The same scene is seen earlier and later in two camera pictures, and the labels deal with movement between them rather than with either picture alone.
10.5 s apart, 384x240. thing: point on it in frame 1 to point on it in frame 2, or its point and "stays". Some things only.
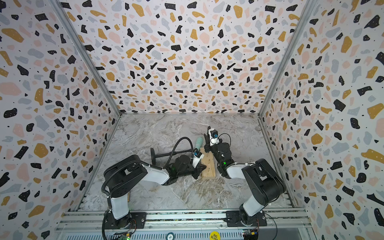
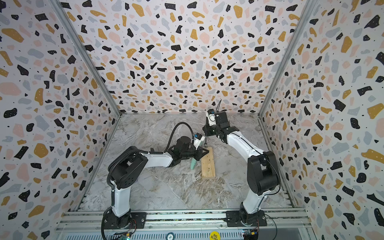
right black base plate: [234, 219] stays
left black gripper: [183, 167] to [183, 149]
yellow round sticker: [214, 235] stays
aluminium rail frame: [282, 224] stays
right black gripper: [212, 147] to [208, 131]
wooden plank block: [208, 160] stays
